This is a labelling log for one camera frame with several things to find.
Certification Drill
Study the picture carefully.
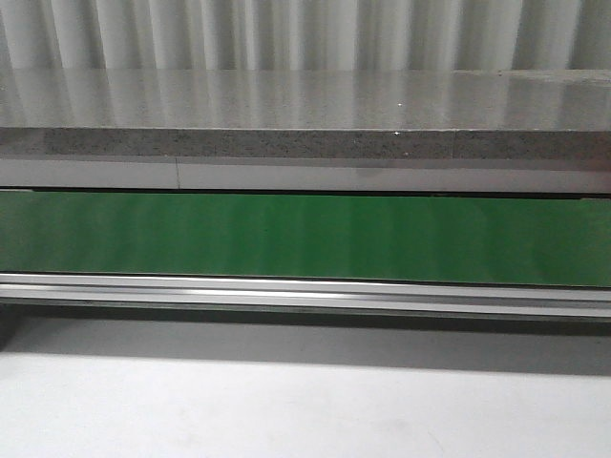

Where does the green conveyor belt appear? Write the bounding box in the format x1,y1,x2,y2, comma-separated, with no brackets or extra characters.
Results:
1,191,610,287

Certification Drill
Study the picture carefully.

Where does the grey stone counter slab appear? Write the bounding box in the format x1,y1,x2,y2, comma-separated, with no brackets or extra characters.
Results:
1,69,610,161

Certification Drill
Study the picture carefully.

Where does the white pleated curtain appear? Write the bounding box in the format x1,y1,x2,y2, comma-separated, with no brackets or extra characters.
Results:
1,1,610,71

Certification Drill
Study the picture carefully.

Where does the white conveyor rear rail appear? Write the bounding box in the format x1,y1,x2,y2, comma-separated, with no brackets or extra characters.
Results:
1,156,610,195

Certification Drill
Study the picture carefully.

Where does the aluminium conveyor front rail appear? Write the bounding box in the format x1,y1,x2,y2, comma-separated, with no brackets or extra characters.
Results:
1,273,610,321

